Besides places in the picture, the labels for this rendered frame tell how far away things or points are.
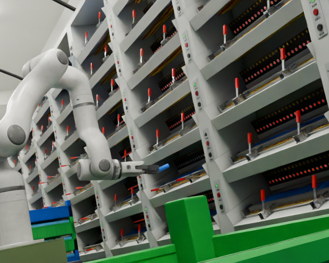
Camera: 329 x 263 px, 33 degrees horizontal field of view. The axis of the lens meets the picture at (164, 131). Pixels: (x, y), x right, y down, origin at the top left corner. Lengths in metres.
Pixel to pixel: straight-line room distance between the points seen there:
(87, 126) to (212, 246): 1.92
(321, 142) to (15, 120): 1.01
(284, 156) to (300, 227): 1.42
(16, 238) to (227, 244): 1.63
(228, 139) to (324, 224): 1.77
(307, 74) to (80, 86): 1.01
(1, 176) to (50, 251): 0.30
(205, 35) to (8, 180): 0.89
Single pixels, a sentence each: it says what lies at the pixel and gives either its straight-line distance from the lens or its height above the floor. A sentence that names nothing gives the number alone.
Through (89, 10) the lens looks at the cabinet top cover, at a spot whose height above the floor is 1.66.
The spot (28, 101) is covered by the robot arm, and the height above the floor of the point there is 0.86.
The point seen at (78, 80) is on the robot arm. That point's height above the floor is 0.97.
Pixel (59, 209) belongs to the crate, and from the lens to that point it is 2.74.
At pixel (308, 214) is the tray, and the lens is 1.66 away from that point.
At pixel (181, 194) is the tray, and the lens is 2.35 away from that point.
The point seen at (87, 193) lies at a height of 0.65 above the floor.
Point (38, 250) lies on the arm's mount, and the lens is 1.90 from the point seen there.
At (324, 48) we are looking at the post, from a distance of 1.54.
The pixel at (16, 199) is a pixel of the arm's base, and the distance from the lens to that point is 1.95.
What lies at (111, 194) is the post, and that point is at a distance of 3.33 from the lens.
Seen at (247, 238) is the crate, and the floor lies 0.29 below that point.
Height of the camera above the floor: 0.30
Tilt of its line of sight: 10 degrees up
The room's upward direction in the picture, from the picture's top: 11 degrees counter-clockwise
